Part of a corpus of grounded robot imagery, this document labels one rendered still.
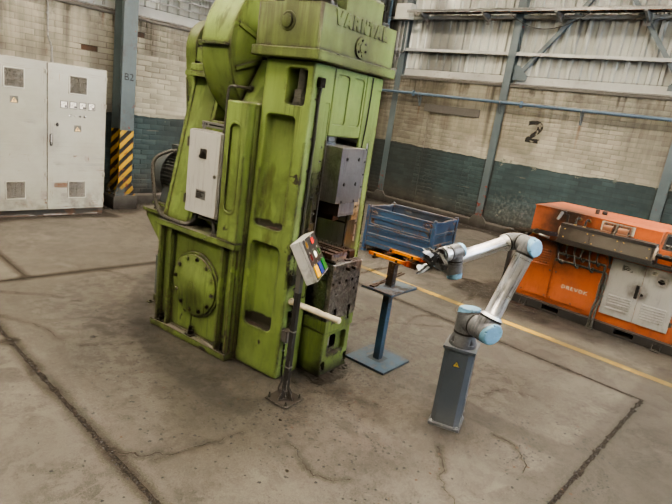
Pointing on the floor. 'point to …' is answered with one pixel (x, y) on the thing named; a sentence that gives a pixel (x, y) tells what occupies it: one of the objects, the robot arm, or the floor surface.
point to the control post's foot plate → (284, 398)
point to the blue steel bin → (407, 229)
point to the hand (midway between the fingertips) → (419, 264)
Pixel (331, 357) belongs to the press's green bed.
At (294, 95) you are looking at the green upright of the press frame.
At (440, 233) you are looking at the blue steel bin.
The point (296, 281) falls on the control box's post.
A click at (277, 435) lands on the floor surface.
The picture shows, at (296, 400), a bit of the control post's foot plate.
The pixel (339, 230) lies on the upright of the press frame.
